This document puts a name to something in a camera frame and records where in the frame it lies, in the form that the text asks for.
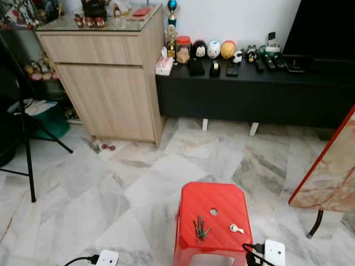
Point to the marble table with red edge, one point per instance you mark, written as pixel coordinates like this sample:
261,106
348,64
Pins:
333,177

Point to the large black remote control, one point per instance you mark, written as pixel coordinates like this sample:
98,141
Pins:
292,66

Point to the black curved table leg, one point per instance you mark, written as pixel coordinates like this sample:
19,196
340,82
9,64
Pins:
316,221

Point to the black television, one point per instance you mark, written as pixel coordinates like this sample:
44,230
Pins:
319,27

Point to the black low console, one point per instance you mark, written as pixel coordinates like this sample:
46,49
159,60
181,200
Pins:
249,94

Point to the white green dock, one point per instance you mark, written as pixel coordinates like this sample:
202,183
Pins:
272,47

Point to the black white figure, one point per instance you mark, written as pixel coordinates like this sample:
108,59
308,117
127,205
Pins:
252,53

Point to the black flat gadget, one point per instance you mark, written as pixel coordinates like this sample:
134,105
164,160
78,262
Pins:
232,70

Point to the small panda figure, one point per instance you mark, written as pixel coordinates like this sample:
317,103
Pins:
238,56

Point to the yellow round plush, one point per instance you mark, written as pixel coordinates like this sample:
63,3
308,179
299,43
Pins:
228,50

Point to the single silver key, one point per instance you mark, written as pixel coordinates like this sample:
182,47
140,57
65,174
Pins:
236,228

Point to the black upright gadget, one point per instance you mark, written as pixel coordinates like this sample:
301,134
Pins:
214,68

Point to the red plastic stool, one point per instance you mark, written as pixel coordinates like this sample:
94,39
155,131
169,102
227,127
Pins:
213,199

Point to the white round plush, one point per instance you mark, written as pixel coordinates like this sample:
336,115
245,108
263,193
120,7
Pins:
214,49

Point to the black pouch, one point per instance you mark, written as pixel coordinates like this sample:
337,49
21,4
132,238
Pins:
195,67

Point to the black round plush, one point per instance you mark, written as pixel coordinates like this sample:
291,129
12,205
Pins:
198,50

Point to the dark green key bunch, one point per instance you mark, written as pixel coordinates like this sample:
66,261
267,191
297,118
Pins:
201,228

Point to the red lid jar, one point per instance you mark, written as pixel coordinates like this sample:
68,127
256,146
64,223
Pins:
183,50

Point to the pink tissue box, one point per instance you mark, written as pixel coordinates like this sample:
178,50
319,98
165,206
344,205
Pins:
165,65

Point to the gold trophy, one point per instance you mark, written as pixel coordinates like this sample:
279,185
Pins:
171,41

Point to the blue ball trophy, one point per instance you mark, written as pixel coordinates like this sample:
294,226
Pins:
172,6

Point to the red booklet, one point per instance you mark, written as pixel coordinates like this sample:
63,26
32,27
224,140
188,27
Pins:
141,11

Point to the small red beads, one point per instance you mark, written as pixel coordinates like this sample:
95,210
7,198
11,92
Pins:
107,147

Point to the light wooden cabinet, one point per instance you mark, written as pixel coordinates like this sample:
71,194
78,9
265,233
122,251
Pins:
105,83

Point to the small pale figure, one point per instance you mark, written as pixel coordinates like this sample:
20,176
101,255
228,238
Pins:
121,8

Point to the dark statue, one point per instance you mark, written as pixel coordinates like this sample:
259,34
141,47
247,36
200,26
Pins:
94,10

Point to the small red figures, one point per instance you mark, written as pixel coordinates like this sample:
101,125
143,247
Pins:
89,22

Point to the green bag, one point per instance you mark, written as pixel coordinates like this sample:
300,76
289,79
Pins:
52,124

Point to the small shelf figurines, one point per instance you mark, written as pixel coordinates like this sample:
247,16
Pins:
40,69

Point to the white paper sheet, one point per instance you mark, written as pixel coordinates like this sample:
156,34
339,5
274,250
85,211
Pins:
33,108

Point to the black tripod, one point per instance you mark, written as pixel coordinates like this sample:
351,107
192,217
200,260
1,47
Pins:
28,149

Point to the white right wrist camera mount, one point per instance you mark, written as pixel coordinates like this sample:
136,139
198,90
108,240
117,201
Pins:
274,252

